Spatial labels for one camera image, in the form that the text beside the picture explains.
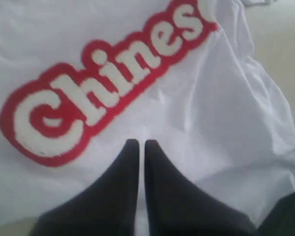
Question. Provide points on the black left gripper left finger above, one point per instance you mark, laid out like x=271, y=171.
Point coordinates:
x=106, y=208

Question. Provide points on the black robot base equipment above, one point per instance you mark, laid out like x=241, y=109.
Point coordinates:
x=274, y=213

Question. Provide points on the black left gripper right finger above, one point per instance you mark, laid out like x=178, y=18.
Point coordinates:
x=177, y=207

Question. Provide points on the white t-shirt with red logo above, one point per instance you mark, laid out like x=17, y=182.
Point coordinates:
x=78, y=78

